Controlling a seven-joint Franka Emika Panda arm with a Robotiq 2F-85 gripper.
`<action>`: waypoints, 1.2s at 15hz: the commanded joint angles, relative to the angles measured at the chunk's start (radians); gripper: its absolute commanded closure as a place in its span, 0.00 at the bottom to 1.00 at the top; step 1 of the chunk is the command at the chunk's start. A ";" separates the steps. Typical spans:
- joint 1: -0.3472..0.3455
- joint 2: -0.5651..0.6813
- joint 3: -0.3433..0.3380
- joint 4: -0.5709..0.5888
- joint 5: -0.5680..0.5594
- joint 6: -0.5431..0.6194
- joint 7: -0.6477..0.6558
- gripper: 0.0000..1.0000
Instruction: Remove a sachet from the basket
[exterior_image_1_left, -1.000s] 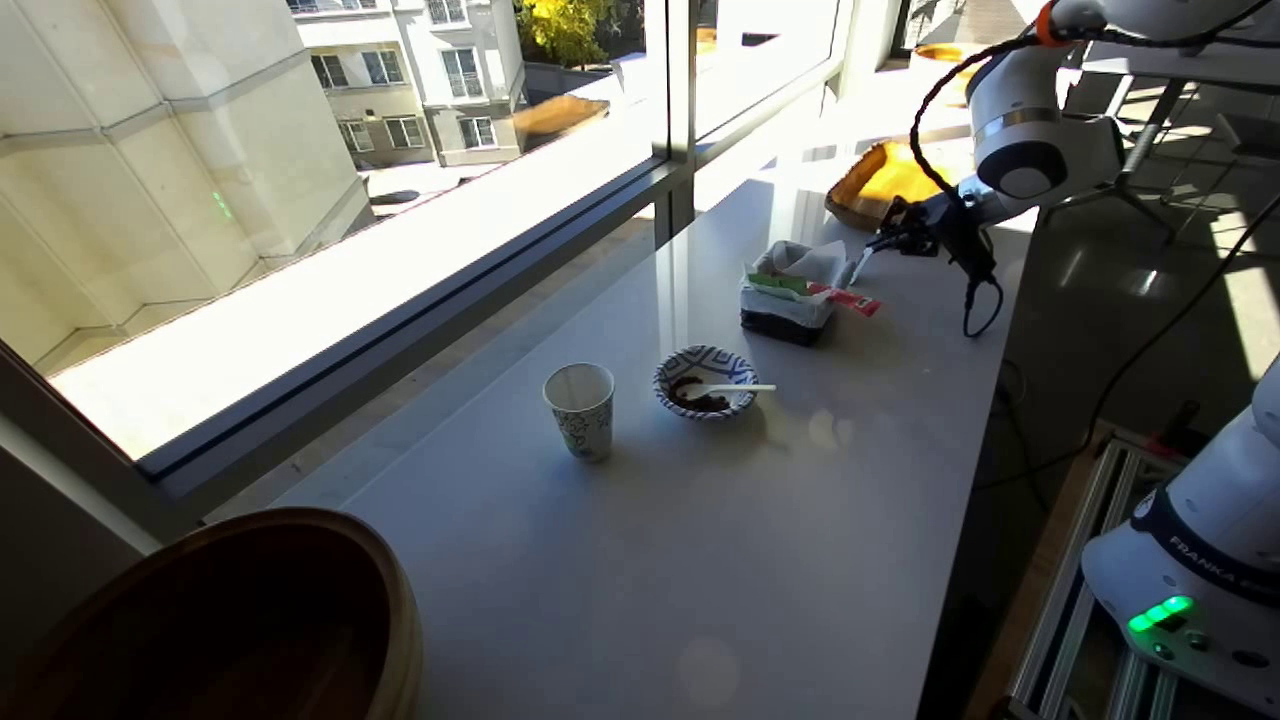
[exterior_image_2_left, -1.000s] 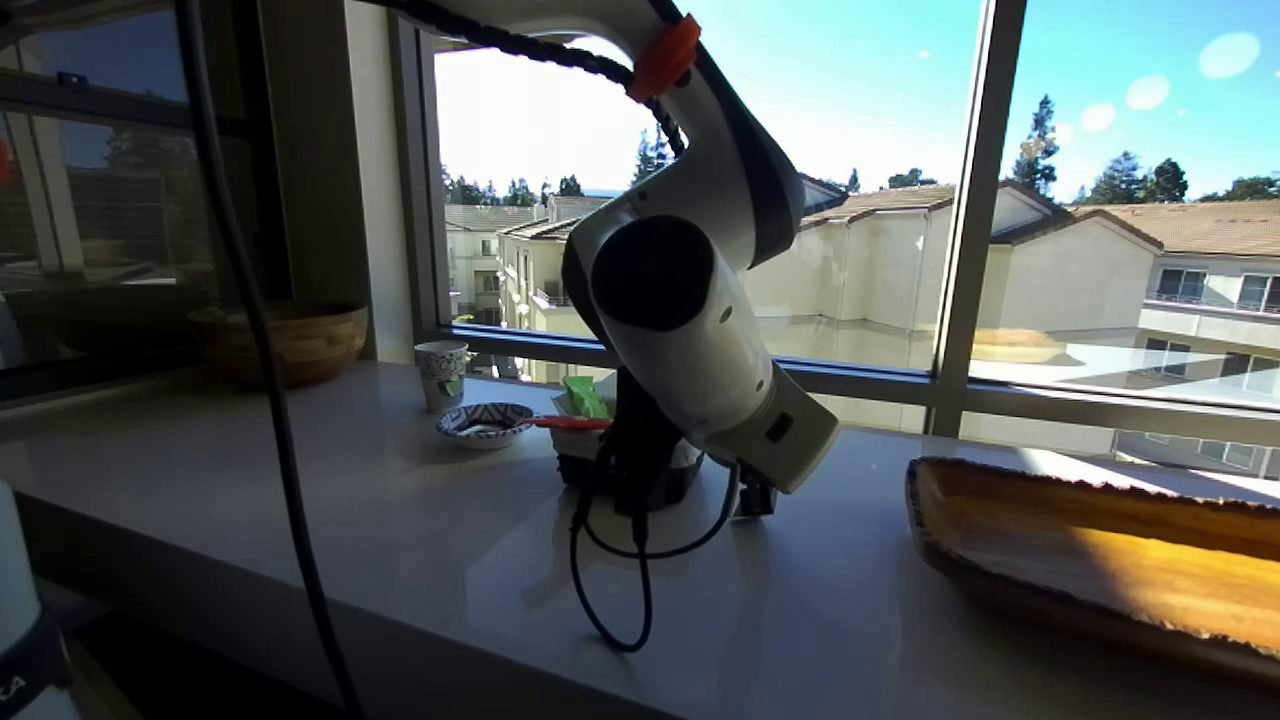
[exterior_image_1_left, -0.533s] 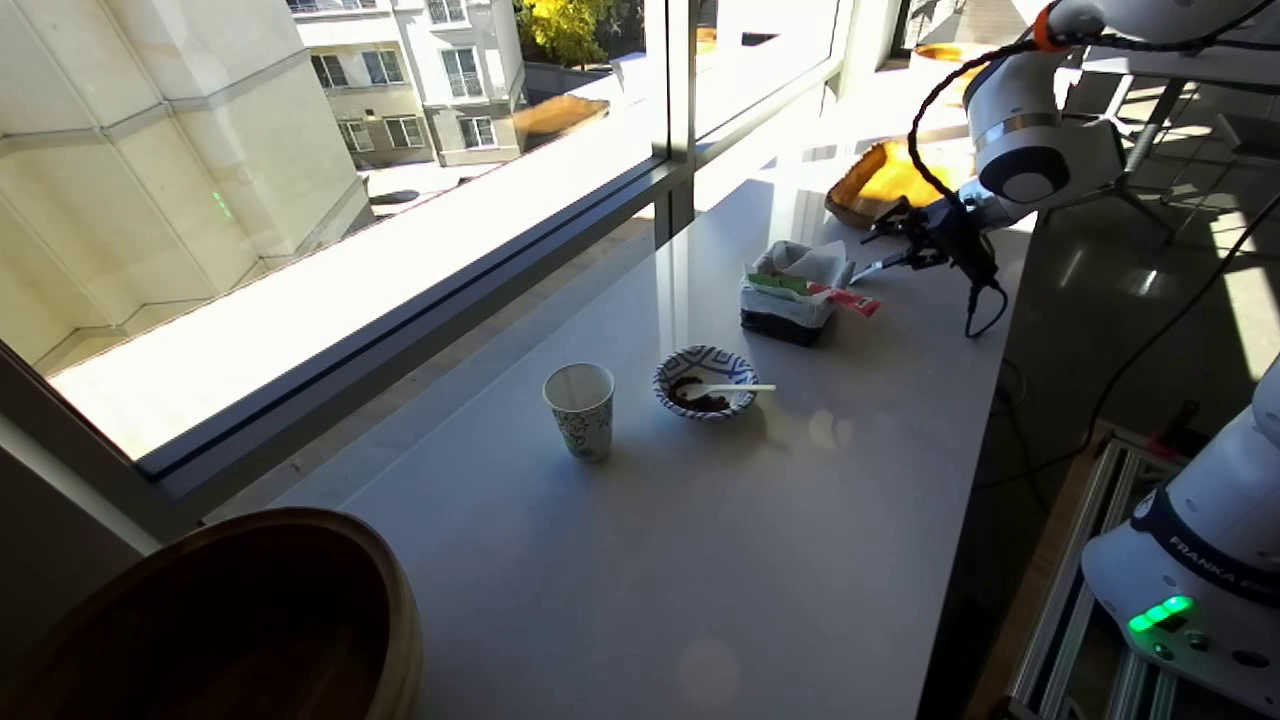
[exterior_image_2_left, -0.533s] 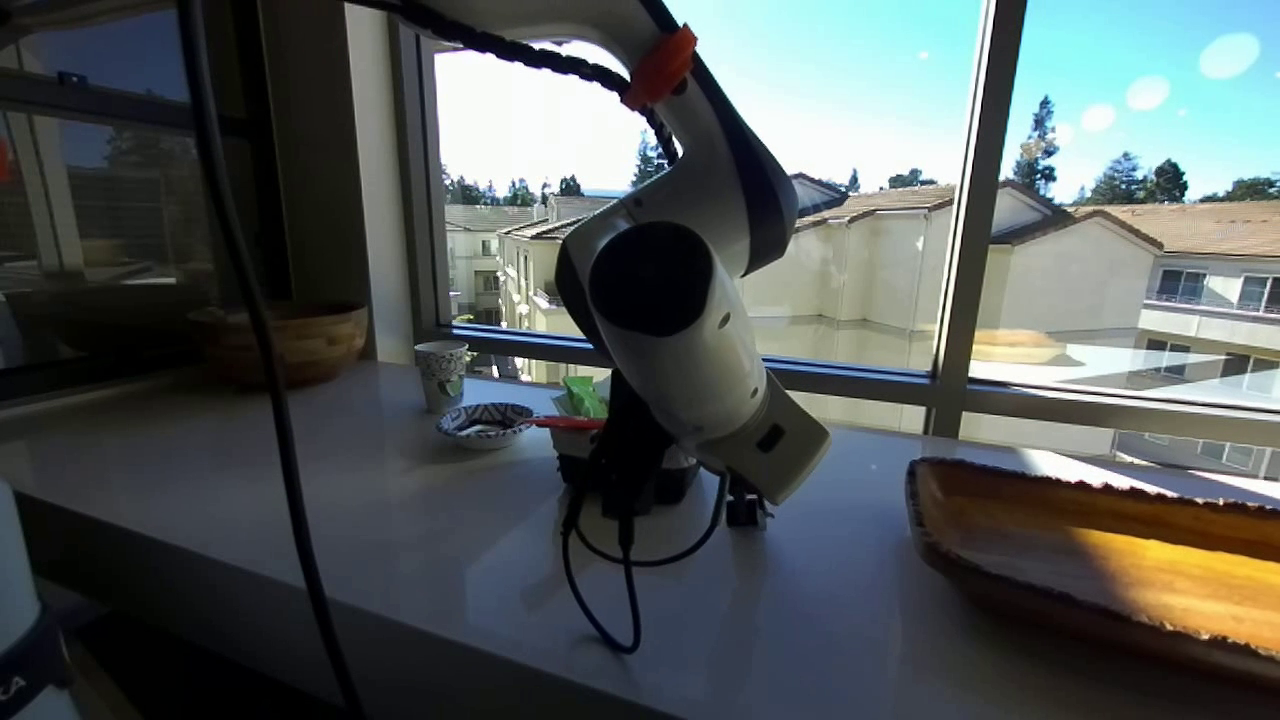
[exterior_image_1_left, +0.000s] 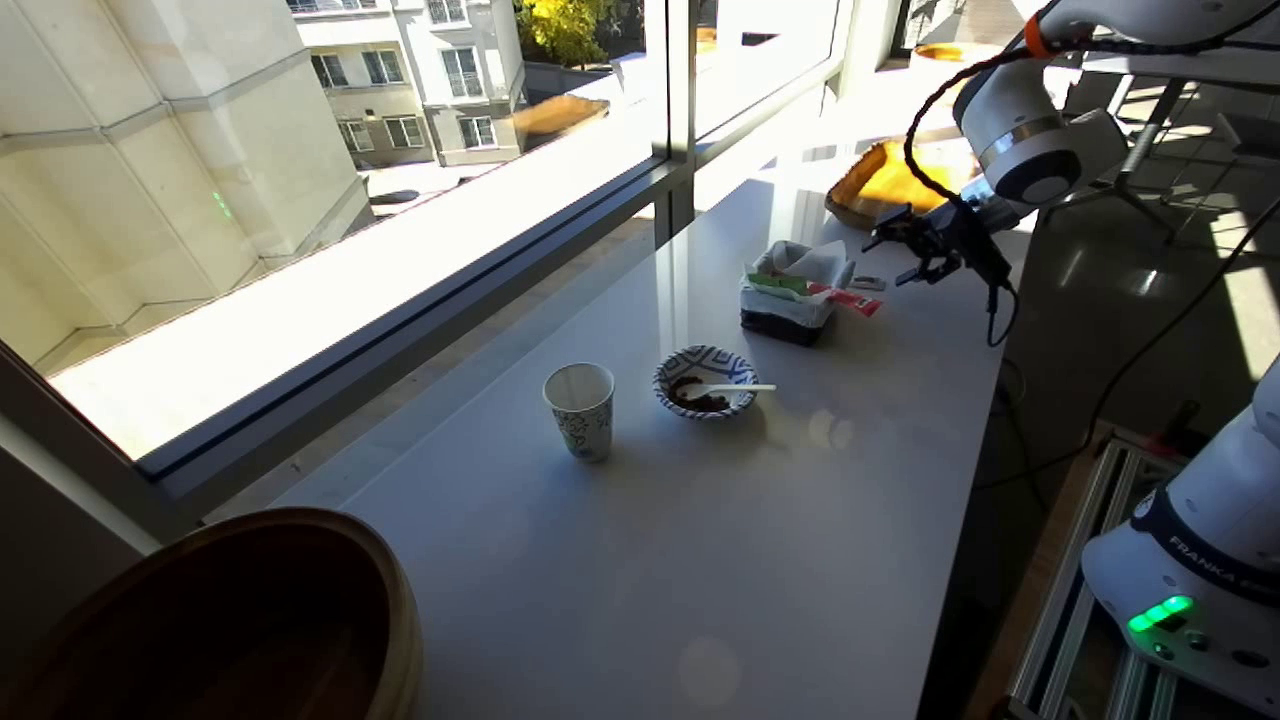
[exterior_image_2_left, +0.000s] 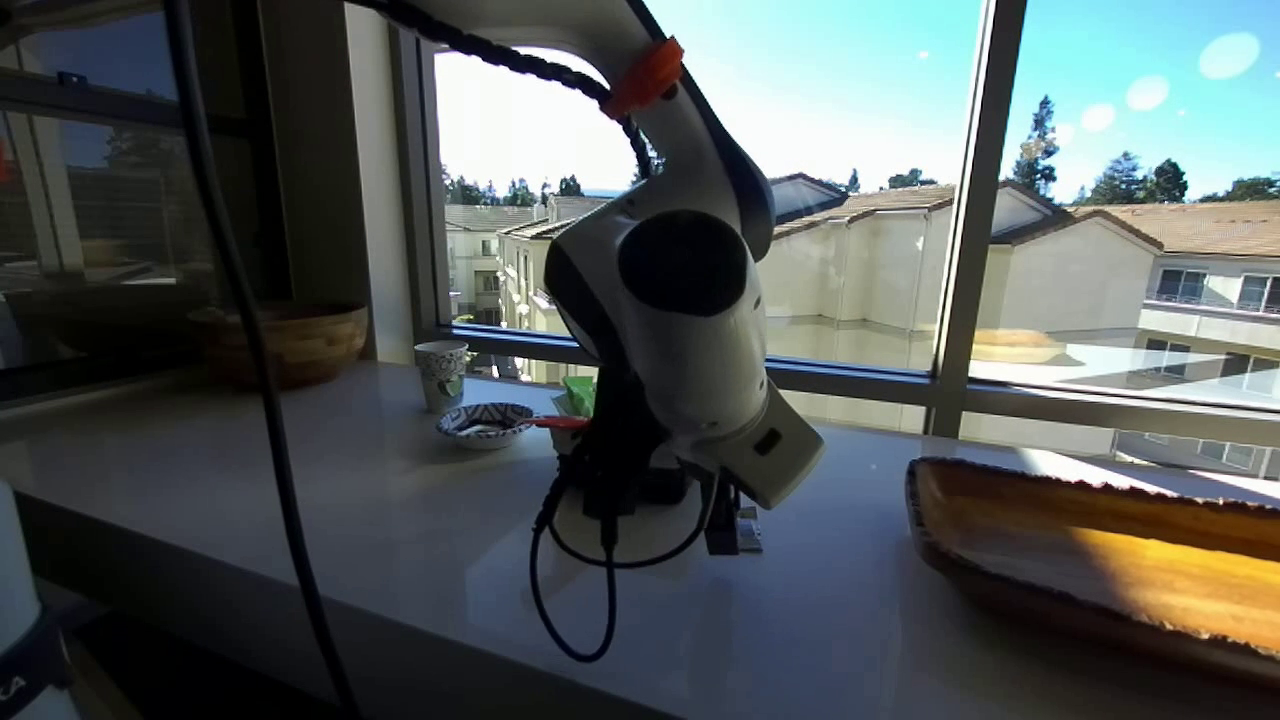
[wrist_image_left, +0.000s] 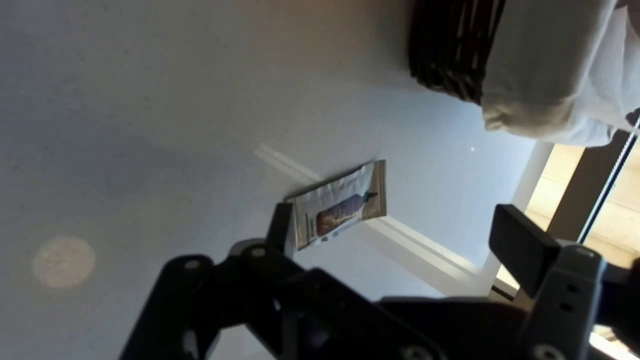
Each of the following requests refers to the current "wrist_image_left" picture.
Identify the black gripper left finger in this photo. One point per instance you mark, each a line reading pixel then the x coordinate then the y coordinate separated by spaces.
pixel 267 307

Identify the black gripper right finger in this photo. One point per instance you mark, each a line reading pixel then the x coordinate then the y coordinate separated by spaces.
pixel 563 293

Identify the white cloth basket liner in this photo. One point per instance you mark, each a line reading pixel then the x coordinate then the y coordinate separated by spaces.
pixel 560 67

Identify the dark wicker basket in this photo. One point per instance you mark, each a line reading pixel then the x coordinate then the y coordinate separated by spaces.
pixel 452 47

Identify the grey window frame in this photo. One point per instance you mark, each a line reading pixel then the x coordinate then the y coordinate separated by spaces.
pixel 587 187

